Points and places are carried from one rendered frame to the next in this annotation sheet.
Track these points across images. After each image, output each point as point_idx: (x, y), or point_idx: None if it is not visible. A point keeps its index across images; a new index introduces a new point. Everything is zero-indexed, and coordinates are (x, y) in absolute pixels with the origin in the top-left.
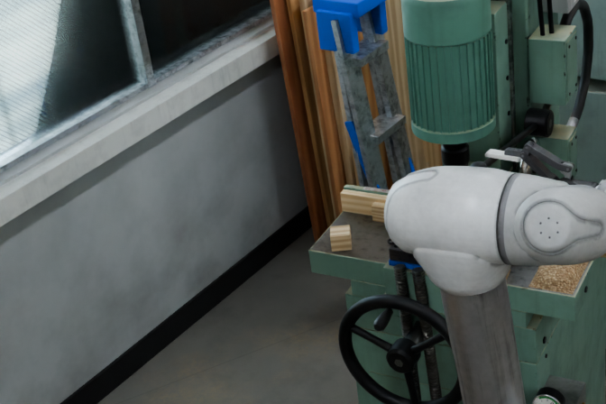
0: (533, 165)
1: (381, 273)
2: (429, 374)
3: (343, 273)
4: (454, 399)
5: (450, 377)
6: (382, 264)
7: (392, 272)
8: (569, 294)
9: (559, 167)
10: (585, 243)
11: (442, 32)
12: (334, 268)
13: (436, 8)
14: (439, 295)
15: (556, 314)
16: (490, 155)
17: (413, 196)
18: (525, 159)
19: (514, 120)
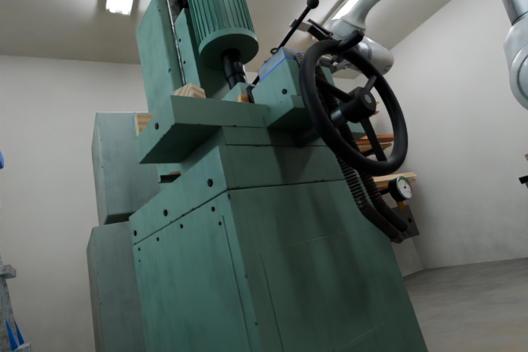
0: (317, 28)
1: (251, 113)
2: (359, 152)
3: (213, 119)
4: (406, 137)
5: (328, 218)
6: (249, 104)
7: (295, 62)
8: None
9: (328, 31)
10: None
11: None
12: (202, 113)
13: None
14: (330, 82)
15: (361, 129)
16: (297, 19)
17: None
18: (313, 24)
19: None
